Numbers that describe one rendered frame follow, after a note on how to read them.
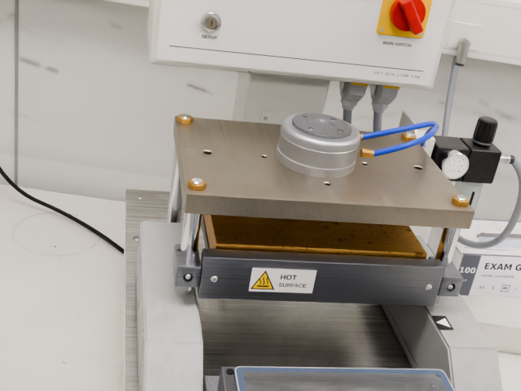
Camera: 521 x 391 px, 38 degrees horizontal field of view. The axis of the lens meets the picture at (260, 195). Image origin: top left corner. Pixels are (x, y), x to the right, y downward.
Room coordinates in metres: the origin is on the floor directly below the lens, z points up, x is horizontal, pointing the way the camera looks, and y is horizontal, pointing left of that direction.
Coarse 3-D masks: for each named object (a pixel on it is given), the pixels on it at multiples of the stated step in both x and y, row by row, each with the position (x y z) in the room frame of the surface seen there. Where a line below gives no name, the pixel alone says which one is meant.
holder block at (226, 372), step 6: (222, 366) 0.50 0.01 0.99; (228, 366) 0.50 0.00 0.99; (234, 366) 0.50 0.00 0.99; (222, 372) 0.50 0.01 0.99; (228, 372) 0.49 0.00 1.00; (222, 378) 0.49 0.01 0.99; (228, 378) 0.49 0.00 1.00; (222, 384) 0.49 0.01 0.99; (228, 384) 0.48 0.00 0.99; (222, 390) 0.48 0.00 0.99; (228, 390) 0.47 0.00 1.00; (234, 390) 0.48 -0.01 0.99
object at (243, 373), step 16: (240, 368) 0.49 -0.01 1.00; (256, 368) 0.50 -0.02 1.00; (272, 368) 0.50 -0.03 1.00; (288, 368) 0.50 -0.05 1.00; (304, 368) 0.51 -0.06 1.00; (240, 384) 0.47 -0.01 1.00; (256, 384) 0.48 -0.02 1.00; (272, 384) 0.48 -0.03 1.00; (288, 384) 0.48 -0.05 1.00; (304, 384) 0.49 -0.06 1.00; (320, 384) 0.49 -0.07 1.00; (336, 384) 0.49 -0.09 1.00; (352, 384) 0.50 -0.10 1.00; (368, 384) 0.50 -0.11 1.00; (384, 384) 0.50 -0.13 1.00; (400, 384) 0.51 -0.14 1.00; (416, 384) 0.51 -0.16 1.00; (432, 384) 0.51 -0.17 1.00; (448, 384) 0.52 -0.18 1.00
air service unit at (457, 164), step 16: (480, 128) 0.88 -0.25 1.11; (496, 128) 0.88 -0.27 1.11; (432, 144) 0.85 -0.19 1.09; (448, 144) 0.86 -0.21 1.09; (464, 144) 0.87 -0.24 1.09; (480, 144) 0.87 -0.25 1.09; (448, 160) 0.84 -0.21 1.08; (464, 160) 0.85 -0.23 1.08; (480, 160) 0.86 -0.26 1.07; (496, 160) 0.87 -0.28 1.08; (512, 160) 0.89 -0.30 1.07; (448, 176) 0.84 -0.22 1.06; (464, 176) 0.86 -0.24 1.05; (480, 176) 0.87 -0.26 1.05; (464, 192) 0.87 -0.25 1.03; (480, 192) 0.88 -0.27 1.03
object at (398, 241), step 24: (216, 216) 0.64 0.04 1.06; (240, 216) 0.65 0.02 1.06; (216, 240) 0.60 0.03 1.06; (240, 240) 0.60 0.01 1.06; (264, 240) 0.61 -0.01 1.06; (288, 240) 0.62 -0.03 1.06; (312, 240) 0.62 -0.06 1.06; (336, 240) 0.63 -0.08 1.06; (360, 240) 0.64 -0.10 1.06; (384, 240) 0.65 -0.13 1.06; (408, 240) 0.66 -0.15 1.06
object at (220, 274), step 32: (192, 256) 0.59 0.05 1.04; (224, 256) 0.58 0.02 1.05; (256, 256) 0.59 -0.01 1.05; (288, 256) 0.60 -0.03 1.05; (320, 256) 0.61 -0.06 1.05; (352, 256) 0.62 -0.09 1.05; (224, 288) 0.58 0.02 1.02; (256, 288) 0.58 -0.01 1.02; (288, 288) 0.59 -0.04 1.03; (320, 288) 0.60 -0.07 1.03; (352, 288) 0.60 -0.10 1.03; (384, 288) 0.61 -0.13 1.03; (416, 288) 0.62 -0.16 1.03; (448, 288) 0.63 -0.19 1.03
